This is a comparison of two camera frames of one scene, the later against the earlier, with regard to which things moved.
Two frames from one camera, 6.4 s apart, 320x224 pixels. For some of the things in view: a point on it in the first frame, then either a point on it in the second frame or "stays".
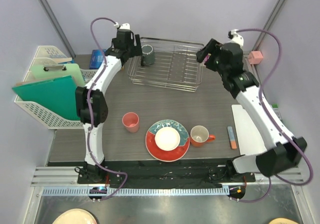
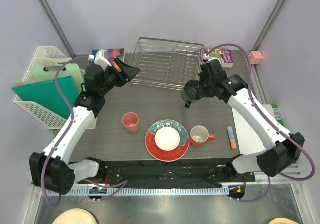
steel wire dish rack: (176, 65) stays
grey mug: (148, 57) to (191, 91)
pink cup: (131, 121) stays
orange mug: (199, 136) stays
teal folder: (58, 96) stays
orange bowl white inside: (167, 138) stays
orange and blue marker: (231, 137) stays
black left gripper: (138, 47) to (127, 73)
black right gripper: (202, 54) to (202, 91)
